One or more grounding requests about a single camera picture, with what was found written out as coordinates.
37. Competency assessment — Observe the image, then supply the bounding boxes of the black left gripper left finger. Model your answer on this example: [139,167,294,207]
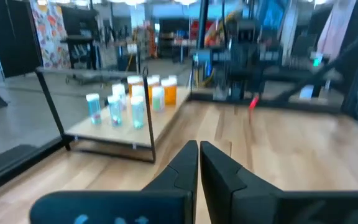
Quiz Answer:
[29,140,199,224]

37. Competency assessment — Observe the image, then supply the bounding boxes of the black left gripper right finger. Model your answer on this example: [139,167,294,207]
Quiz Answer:
[200,141,358,224]

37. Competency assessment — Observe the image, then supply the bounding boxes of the tall teal bottle white pills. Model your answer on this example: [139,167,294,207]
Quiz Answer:
[131,95,146,130]

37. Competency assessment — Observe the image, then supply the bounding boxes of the teal bottle red capsule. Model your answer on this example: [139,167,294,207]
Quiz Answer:
[107,95,123,127]

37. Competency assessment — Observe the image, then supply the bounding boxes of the teal medicine bottle white cap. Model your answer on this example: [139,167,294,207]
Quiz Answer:
[85,93,102,125]

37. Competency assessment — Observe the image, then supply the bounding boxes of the clear bottle green label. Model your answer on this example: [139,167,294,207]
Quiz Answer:
[151,86,166,113]

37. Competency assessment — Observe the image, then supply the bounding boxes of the clear bottle red white pills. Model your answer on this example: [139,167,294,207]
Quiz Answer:
[112,83,127,110]

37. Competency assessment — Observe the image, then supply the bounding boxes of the wooden shelf board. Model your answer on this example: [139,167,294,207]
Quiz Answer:
[65,86,191,149]

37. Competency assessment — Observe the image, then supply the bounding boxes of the black storage rack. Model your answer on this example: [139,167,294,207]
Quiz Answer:
[59,6,101,71]

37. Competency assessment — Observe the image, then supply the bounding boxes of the floral patterned panel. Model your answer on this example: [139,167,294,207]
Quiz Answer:
[29,0,71,70]

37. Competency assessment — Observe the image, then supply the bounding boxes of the black partition panel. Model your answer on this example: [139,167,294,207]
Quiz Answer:
[0,0,43,78]

